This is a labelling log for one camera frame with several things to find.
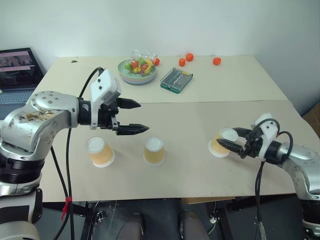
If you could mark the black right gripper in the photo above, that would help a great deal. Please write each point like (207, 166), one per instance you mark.
(253, 147)

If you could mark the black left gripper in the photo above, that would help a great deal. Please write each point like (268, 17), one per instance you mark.
(107, 116)

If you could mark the orange paper cup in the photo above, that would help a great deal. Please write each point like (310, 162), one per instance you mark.
(220, 151)
(101, 155)
(154, 153)

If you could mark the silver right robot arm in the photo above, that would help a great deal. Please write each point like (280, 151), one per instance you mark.
(300, 162)

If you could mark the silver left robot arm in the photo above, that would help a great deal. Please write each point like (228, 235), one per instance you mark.
(37, 117)

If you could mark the green plate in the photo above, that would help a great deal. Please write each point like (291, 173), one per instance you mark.
(136, 77)

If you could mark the clear bag of colourful toys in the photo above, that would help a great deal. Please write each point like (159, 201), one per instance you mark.
(141, 63)

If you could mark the green clear bit box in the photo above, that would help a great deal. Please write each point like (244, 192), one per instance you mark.
(176, 80)

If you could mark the orange ball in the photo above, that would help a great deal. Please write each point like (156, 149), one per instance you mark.
(182, 62)
(217, 61)
(157, 61)
(190, 57)

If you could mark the brown cardboard box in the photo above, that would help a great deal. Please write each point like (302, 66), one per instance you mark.
(312, 120)

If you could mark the red tape strip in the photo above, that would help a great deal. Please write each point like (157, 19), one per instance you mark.
(66, 203)

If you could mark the dark open laptop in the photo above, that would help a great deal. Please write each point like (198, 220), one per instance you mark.
(17, 72)

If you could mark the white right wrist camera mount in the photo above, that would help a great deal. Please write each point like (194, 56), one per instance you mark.
(267, 135)

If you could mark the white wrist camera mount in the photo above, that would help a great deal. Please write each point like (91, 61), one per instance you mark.
(106, 83)
(267, 135)

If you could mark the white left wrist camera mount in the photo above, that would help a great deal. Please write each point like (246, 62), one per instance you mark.
(106, 83)

